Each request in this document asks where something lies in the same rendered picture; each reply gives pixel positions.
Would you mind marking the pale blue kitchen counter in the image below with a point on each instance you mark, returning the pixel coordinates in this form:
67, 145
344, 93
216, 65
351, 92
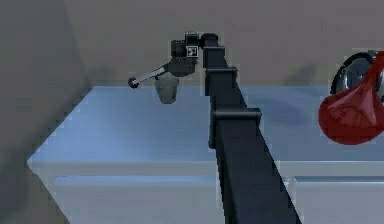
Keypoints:
133, 166

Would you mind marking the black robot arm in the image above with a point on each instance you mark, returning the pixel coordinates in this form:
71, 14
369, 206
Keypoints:
240, 140

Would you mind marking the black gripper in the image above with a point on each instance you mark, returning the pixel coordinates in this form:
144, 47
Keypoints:
181, 60

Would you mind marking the black round pan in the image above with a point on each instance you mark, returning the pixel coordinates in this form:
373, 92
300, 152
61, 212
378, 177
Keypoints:
353, 71

